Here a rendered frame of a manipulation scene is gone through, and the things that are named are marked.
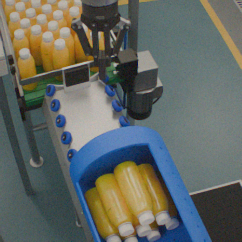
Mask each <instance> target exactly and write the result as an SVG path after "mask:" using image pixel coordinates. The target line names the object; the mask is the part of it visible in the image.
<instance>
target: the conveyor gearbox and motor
mask: <svg viewBox="0 0 242 242"><path fill-rule="evenodd" d="M138 59H139V61H138V67H139V68H138V75H137V76H135V77H132V92H130V93H127V107H125V108H126V109H127V113H128V115H129V116H130V117H131V118H133V119H136V120H143V119H147V118H148V117H149V116H150V115H151V112H152V105H153V104H155V103H156V102H157V100H158V99H159V98H160V97H161V96H162V94H163V85H162V83H161V82H160V80H159V78H158V69H159V66H158V65H157V63H156V62H155V60H154V58H153V57H152V55H151V52H149V50H147V51H143V52H139V53H138ZM155 98H157V99H156V100H155V101H154V102H153V99H155Z"/></svg>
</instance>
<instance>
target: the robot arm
mask: <svg viewBox="0 0 242 242"><path fill-rule="evenodd" d="M80 1H81V2H82V14H81V15H80V18H78V19H77V18H73V19H72V22H71V28H72V30H73V31H74V32H75V33H76V34H77V36H78V39H79V42H80V44H81V47H82V49H83V51H84V53H85V56H87V57H88V56H93V60H94V61H93V65H94V67H99V80H106V67H110V66H111V56H115V57H117V56H118V55H119V51H120V47H121V45H122V42H123V39H124V36H125V33H126V32H128V30H129V28H130V24H131V20H130V19H129V18H127V19H123V18H121V17H120V13H119V11H118V0H80ZM118 23H119V27H120V29H119V32H118V35H117V38H116V41H115V44H114V47H113V48H111V42H110V36H111V30H112V29H113V28H114V27H115V26H116V25H117V24H118ZM83 24H84V25H85V26H86V27H88V29H89V30H91V33H92V47H91V45H90V42H89V40H88V38H87V35H86V32H85V30H84V28H83ZM99 32H103V35H104V48H105V50H99Z"/></svg>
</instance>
